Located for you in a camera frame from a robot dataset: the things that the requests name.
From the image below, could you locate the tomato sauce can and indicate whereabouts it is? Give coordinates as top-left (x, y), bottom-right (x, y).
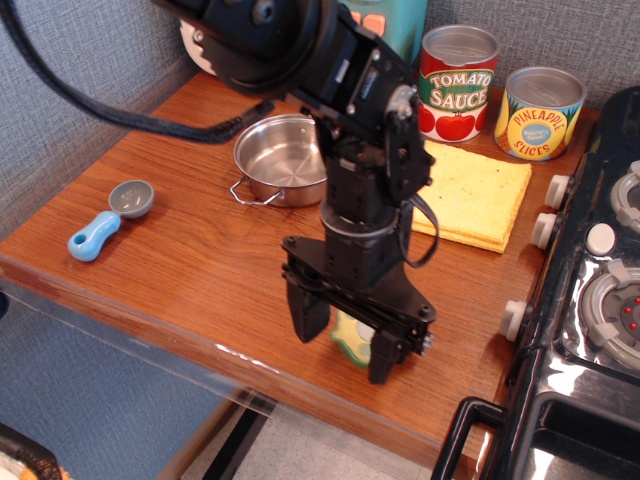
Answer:
top-left (418, 24), bottom-right (500, 143)

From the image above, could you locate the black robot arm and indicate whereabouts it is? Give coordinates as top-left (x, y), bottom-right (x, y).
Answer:
top-left (163, 1), bottom-right (435, 384)

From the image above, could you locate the blue grey toy scoop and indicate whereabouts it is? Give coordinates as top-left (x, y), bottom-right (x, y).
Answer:
top-left (67, 180), bottom-right (155, 262)

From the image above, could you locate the white stove knob front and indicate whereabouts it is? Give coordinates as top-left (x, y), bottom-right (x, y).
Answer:
top-left (499, 300), bottom-right (528, 342)

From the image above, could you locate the yellow folded cloth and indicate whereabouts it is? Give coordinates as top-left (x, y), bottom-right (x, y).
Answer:
top-left (412, 140), bottom-right (532, 254)

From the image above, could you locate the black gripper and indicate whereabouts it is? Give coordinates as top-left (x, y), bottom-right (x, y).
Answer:
top-left (282, 214), bottom-right (436, 385)

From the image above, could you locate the white stove knob rear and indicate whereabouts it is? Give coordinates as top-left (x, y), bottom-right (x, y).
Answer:
top-left (544, 175), bottom-right (571, 210)

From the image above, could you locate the pineapple slices can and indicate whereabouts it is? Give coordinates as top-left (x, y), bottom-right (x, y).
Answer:
top-left (494, 66), bottom-right (587, 161)

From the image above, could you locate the steel pot with handles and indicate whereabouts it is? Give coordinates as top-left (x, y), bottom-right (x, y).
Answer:
top-left (230, 114), bottom-right (327, 208)

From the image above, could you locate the green toy capsicum slice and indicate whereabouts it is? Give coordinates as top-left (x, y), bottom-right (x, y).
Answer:
top-left (330, 310), bottom-right (375, 368)

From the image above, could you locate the black braided cable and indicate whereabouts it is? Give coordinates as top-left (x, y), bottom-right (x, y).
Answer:
top-left (0, 0), bottom-right (276, 145)

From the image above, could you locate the white stove knob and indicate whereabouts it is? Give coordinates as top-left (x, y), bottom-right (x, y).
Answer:
top-left (530, 213), bottom-right (557, 250)
top-left (499, 300), bottom-right (528, 342)
top-left (544, 175), bottom-right (571, 210)

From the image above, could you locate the teal toy microwave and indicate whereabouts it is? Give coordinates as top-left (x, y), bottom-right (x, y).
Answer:
top-left (180, 0), bottom-right (427, 75)

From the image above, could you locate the white stove knob middle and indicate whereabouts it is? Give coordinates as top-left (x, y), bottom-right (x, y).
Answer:
top-left (530, 213), bottom-right (557, 250)

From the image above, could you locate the black toy stove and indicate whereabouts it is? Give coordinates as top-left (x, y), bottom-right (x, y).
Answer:
top-left (433, 87), bottom-right (639, 479)

